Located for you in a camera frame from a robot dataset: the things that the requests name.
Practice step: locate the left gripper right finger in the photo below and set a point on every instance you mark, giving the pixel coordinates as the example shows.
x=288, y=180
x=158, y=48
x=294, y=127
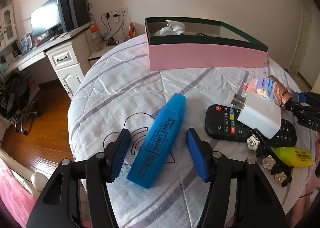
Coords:
x=256, y=203

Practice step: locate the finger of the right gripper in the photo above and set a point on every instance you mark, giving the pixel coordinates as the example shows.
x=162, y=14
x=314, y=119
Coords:
x=298, y=97

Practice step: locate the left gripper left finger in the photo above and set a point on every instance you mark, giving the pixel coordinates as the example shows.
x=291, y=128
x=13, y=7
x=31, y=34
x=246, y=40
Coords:
x=59, y=202

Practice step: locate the rose gold metal cup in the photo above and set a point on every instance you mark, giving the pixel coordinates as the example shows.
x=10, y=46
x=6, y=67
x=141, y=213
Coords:
x=280, y=93

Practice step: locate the black flower hair clip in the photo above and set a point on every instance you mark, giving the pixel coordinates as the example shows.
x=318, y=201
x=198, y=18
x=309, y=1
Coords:
x=270, y=161

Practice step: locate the white power adapter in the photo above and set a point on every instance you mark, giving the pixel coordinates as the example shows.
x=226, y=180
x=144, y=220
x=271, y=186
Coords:
x=257, y=112

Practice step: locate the yellow highlighter marker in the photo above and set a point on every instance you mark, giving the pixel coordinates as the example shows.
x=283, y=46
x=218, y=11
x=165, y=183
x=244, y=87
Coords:
x=294, y=157

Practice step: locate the black remote control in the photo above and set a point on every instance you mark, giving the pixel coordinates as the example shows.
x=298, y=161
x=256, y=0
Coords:
x=221, y=123

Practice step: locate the blue highlighter marker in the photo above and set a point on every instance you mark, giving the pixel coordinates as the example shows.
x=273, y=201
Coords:
x=158, y=144

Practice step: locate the white round night light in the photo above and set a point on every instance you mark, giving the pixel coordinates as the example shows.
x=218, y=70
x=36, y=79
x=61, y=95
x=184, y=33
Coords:
x=166, y=31

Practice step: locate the pink bedding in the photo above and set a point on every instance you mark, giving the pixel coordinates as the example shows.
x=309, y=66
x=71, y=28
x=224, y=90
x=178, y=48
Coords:
x=20, y=188

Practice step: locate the white door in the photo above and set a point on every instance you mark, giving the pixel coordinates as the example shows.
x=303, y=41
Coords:
x=302, y=41

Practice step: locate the black office chair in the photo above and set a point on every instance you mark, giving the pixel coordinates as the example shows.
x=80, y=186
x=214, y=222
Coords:
x=18, y=93

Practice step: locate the white striped quilted tablecloth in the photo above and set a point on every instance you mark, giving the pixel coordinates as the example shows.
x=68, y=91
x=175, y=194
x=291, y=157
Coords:
x=120, y=91

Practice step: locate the pink and green box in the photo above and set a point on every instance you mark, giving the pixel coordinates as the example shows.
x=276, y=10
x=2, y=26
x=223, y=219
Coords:
x=206, y=43

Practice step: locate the white desk with drawers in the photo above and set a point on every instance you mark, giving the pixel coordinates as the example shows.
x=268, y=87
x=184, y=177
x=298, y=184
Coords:
x=68, y=54

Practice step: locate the low black white tv stand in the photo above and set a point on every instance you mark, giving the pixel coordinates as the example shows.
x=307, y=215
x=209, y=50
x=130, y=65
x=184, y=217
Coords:
x=95, y=56

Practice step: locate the anatomy model figurine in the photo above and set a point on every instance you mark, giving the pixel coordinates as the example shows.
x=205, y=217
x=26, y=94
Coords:
x=132, y=30

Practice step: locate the white glass door cabinet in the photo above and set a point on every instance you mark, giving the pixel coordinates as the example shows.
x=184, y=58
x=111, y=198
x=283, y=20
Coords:
x=8, y=28

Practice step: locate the orange cap water bottle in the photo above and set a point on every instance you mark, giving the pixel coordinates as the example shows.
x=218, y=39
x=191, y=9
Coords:
x=96, y=39

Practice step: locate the black computer monitor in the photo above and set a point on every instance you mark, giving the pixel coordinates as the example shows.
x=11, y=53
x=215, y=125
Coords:
x=46, y=22

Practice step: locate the black computer tower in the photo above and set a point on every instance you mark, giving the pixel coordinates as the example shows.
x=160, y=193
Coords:
x=73, y=14

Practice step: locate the white wall power sockets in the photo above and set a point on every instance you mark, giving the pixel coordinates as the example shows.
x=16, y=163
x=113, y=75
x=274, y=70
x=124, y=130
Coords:
x=116, y=15

